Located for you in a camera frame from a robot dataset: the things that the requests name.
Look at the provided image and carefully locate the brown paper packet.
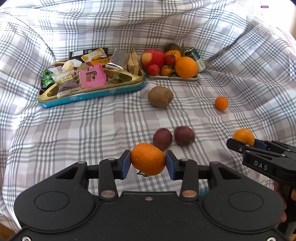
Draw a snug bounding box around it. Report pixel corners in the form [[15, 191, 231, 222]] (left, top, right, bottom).
[[127, 47, 139, 75]]

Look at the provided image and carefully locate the red cherry tomato front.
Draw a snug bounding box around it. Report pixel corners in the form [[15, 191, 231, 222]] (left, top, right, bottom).
[[147, 64, 160, 76]]

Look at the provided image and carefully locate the dark red passion fruit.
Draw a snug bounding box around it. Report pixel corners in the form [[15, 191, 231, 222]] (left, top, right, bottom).
[[152, 128, 173, 151], [174, 126, 195, 146]]

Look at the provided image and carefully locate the red tomato with stem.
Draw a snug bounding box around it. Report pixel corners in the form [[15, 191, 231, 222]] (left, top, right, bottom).
[[165, 52, 176, 66]]

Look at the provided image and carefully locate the dark red passion fruit left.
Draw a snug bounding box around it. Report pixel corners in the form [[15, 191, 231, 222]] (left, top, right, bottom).
[[152, 128, 173, 151]]

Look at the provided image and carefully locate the small mandarin in tray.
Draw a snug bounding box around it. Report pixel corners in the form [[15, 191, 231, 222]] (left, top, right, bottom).
[[160, 65, 175, 77]]

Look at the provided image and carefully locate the silver foil packet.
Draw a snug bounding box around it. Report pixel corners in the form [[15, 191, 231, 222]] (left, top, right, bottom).
[[105, 49, 130, 71]]

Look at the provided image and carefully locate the large orange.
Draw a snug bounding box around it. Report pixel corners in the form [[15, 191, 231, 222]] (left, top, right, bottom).
[[175, 57, 198, 79]]

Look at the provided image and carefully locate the yellow white snack packet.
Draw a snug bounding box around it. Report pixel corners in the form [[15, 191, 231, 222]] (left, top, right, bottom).
[[81, 48, 107, 63]]

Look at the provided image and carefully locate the gold blue snack tin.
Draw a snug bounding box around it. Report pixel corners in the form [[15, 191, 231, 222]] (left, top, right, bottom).
[[38, 57, 145, 108]]

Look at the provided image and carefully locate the small orange mandarin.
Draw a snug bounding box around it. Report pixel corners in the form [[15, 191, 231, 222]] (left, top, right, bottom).
[[215, 96, 229, 111]]

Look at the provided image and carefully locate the person's right hand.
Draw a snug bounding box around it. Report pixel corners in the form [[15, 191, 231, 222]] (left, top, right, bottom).
[[272, 180, 290, 224]]

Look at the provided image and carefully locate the white fruit tray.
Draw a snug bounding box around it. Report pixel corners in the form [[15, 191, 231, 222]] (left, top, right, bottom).
[[144, 64, 201, 80]]

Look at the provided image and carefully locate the dark red passion fruit right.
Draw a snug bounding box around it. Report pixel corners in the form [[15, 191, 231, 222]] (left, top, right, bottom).
[[174, 126, 195, 146]]

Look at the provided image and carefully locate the pink snack packet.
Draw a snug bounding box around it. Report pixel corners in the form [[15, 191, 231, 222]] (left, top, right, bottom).
[[80, 64, 107, 89]]

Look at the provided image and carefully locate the green white can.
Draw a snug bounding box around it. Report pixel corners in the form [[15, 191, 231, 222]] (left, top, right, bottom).
[[186, 47, 206, 72]]

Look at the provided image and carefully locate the brown kiwi fruit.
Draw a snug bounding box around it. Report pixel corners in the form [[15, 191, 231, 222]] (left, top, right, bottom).
[[147, 86, 174, 108]]

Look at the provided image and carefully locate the plaid checked cloth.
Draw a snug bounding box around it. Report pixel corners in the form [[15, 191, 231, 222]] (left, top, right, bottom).
[[1, 1, 295, 230]]

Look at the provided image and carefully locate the black snack packet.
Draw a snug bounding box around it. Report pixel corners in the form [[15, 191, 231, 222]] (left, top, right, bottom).
[[68, 48, 108, 62]]

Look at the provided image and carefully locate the red apple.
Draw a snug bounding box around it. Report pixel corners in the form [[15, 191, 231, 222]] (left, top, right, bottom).
[[140, 49, 165, 71]]

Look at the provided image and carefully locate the green candy wrapper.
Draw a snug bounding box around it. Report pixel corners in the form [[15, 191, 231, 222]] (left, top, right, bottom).
[[40, 69, 55, 89]]

